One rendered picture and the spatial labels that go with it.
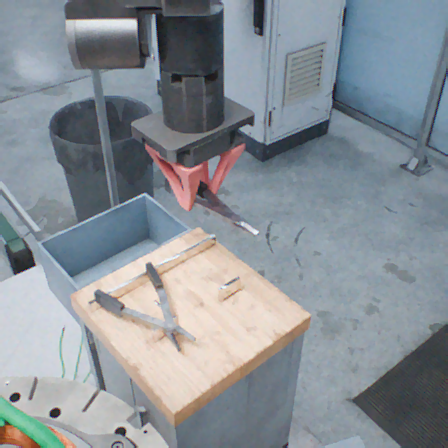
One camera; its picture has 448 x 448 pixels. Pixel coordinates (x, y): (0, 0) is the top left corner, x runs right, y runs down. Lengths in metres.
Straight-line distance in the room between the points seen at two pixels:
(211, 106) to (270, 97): 2.16
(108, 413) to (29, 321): 0.54
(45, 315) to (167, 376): 0.51
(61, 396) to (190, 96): 0.29
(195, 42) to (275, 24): 2.06
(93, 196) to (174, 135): 1.58
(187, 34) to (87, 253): 0.41
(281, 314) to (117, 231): 0.29
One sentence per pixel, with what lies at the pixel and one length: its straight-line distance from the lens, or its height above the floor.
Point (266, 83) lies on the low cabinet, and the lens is 2.61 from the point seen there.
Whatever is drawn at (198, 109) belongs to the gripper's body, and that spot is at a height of 1.30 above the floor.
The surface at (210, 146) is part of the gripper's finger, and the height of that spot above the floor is 1.26.
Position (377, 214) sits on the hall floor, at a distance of 2.56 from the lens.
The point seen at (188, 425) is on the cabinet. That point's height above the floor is 1.02.
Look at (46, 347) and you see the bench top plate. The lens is 0.99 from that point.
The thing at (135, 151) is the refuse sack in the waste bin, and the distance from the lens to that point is 1.96.
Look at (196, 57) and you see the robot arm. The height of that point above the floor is 1.35.
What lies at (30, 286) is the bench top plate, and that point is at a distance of 1.10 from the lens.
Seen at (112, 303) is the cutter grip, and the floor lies 1.09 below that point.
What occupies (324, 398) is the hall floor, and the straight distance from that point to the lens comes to 1.84.
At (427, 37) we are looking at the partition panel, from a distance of 2.72.
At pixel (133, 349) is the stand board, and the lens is 0.59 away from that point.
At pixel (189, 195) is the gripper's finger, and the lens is 0.54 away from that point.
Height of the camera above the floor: 1.52
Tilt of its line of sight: 39 degrees down
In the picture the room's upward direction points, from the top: straight up
